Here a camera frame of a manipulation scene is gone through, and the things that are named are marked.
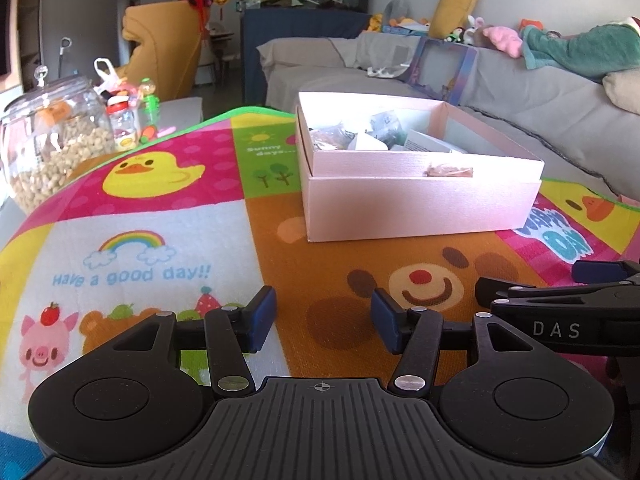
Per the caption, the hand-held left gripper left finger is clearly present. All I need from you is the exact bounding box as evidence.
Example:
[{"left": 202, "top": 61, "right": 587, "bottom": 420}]
[{"left": 112, "top": 285, "right": 278, "bottom": 396}]

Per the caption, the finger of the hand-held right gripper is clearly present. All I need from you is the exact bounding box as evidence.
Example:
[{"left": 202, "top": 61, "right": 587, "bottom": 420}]
[
  {"left": 475, "top": 276, "right": 539, "bottom": 304},
  {"left": 571, "top": 258, "right": 640, "bottom": 284}
]

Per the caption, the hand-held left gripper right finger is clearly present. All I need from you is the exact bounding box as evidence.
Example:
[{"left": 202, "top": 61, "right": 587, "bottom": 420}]
[{"left": 370, "top": 288, "right": 539, "bottom": 396}]

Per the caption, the pink cardboard box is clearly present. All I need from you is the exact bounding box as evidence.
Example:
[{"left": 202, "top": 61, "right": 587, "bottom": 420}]
[{"left": 294, "top": 91, "right": 545, "bottom": 244}]

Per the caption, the clear bag with beige item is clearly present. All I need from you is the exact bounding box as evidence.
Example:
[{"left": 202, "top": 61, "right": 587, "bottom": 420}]
[{"left": 307, "top": 121, "right": 359, "bottom": 151}]

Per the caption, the clear bag with dark item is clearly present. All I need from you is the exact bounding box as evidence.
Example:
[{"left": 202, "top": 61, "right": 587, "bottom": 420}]
[{"left": 367, "top": 109, "right": 406, "bottom": 146}]

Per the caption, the colourful cartoon play mat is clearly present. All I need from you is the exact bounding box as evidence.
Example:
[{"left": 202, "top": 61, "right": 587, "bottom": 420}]
[{"left": 0, "top": 105, "right": 640, "bottom": 480}]

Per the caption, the beige pillow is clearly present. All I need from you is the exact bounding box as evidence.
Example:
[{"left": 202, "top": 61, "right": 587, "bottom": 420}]
[{"left": 602, "top": 67, "right": 640, "bottom": 111}]

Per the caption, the grey sofa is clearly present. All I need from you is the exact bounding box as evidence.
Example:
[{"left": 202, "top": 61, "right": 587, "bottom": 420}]
[{"left": 256, "top": 29, "right": 640, "bottom": 201}]

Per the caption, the teal blanket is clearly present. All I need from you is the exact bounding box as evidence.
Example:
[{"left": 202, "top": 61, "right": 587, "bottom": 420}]
[{"left": 519, "top": 22, "right": 640, "bottom": 84}]

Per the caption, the white side table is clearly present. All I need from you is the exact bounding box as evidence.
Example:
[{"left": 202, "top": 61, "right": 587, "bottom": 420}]
[{"left": 149, "top": 97, "right": 204, "bottom": 134}]

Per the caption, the purple window gift box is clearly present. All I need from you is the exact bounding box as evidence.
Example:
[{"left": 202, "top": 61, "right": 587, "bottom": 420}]
[{"left": 404, "top": 37, "right": 480, "bottom": 106}]

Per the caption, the small bottle with red cap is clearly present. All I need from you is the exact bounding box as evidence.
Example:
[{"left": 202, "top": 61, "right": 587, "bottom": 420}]
[{"left": 106, "top": 94, "right": 141, "bottom": 151}]

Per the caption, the green toy bottle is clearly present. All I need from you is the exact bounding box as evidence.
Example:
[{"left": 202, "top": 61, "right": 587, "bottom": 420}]
[{"left": 137, "top": 77, "right": 162, "bottom": 131}]

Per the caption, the pink plush toy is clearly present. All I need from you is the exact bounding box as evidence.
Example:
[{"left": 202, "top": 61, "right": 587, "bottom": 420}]
[{"left": 482, "top": 24, "right": 524, "bottom": 59}]

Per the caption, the glass jar of nuts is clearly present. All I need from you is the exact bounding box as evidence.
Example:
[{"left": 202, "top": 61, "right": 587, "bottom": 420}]
[{"left": 0, "top": 64, "right": 117, "bottom": 216}]

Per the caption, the white bunny plush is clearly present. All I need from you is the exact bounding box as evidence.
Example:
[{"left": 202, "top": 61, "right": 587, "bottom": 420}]
[{"left": 462, "top": 15, "right": 486, "bottom": 46}]

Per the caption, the white plastic bag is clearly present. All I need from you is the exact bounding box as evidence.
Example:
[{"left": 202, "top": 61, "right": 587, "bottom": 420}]
[{"left": 93, "top": 57, "right": 126, "bottom": 96}]

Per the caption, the yellow pillow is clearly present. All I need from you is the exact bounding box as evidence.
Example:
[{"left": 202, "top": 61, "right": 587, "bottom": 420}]
[{"left": 428, "top": 0, "right": 484, "bottom": 41}]

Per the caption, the yellow armchair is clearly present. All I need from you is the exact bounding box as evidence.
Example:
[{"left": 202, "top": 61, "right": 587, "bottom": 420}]
[{"left": 122, "top": 0, "right": 204, "bottom": 101}]

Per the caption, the grey plush toy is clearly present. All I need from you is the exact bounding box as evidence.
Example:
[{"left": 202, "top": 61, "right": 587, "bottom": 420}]
[{"left": 383, "top": 0, "right": 414, "bottom": 26}]

